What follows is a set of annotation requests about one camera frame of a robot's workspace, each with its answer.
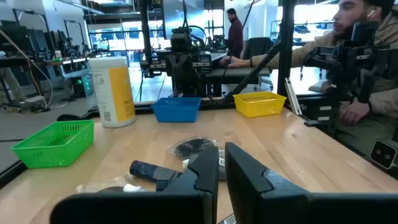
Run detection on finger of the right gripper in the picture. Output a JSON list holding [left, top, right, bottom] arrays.
[[182, 53, 200, 82], [167, 53, 183, 82]]

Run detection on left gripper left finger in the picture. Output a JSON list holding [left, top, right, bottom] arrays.
[[50, 144, 220, 224]]

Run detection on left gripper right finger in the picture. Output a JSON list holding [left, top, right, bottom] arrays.
[[224, 142, 398, 224]]

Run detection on grey toiletry tube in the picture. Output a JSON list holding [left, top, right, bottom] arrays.
[[217, 149, 227, 181]]

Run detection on dark blue toiletry tube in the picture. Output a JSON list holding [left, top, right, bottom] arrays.
[[129, 160, 184, 191]]

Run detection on small white tube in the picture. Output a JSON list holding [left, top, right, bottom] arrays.
[[123, 183, 146, 193]]

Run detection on clear bag with black item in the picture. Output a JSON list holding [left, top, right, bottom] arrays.
[[75, 172, 147, 194], [166, 136, 218, 161]]

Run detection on blue plastic basket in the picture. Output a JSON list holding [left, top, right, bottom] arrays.
[[151, 96, 202, 123]]

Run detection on black desk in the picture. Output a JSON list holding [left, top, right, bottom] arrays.
[[205, 67, 271, 97]]

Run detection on white yellow wipes canister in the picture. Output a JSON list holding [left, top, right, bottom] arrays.
[[88, 56, 136, 129]]

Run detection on person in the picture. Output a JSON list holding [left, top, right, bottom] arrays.
[[225, 8, 245, 59], [219, 0, 398, 156]]

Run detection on black office chair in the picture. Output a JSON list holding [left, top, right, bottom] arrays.
[[242, 37, 275, 91]]

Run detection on computer tower green lights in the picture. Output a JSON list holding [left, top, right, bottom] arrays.
[[73, 74, 94, 99]]

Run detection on yellow plastic basket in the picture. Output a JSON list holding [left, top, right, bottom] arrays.
[[233, 91, 287, 119]]

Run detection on cluttered workbench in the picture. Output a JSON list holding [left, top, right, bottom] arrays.
[[0, 46, 94, 108]]

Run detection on white flat bars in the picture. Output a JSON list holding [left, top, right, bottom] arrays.
[[284, 77, 303, 116]]

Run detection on green plastic basket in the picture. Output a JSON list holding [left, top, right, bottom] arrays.
[[10, 119, 95, 169]]

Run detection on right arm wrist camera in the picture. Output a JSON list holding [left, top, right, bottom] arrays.
[[170, 27, 193, 54]]

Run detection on grey depth camera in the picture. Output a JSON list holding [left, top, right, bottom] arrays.
[[369, 139, 398, 170]]

